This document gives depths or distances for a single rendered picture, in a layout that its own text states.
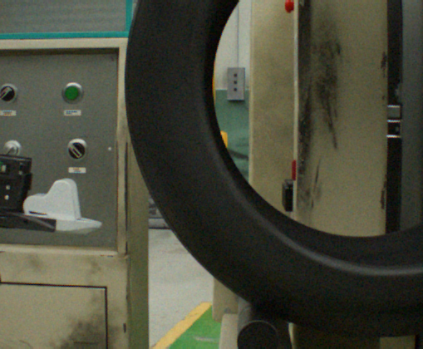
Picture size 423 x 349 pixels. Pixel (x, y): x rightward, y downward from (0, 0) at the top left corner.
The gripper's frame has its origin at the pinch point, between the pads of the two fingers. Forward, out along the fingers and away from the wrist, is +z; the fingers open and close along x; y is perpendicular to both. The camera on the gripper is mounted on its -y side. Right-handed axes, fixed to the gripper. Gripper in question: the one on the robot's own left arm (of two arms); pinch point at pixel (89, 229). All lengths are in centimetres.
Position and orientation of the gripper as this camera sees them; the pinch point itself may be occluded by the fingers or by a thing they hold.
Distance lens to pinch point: 119.5
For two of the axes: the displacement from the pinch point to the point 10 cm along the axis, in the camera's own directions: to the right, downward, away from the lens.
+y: 1.3, -9.9, -0.5
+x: 0.3, -0.5, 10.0
